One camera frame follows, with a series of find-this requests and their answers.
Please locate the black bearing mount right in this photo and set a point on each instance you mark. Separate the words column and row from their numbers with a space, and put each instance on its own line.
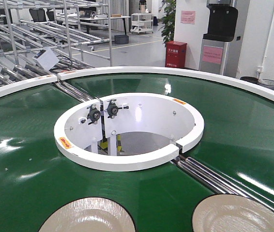
column 113, row 109

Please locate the black bearing mount left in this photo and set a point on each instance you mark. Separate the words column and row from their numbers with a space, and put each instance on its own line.
column 94, row 114

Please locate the beige plate black rim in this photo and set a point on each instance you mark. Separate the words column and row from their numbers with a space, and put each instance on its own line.
column 231, row 213
column 91, row 214

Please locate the pink wall notice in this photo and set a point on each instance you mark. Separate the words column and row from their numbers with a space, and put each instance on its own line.
column 188, row 17

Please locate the grey wire waste basket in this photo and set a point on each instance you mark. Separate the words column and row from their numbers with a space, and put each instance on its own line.
column 267, row 83

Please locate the white outer conveyor rim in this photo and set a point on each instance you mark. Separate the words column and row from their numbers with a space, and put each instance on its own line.
column 50, row 78

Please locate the dark grey floor bin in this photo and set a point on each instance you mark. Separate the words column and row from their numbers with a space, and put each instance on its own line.
column 121, row 39

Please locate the black bearing mount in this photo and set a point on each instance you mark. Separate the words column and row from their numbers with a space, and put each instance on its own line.
column 94, row 114
column 113, row 109

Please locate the green potted plant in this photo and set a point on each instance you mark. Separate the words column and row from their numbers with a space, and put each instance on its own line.
column 168, row 19

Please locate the black and grey water dispenser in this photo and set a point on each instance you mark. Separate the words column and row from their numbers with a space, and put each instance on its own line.
column 221, row 30

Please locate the metal roller rack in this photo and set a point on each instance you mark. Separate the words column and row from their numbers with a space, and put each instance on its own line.
column 27, row 37

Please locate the red fire extinguisher cabinet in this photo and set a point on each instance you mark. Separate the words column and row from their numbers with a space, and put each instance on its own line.
column 175, row 54

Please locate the steel conveyor rollers right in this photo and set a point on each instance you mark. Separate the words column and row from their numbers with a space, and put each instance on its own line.
column 219, row 183

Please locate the white control box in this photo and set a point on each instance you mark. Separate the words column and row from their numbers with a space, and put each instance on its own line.
column 46, row 59

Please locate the white shelf cart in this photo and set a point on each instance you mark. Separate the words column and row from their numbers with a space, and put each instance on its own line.
column 141, row 23

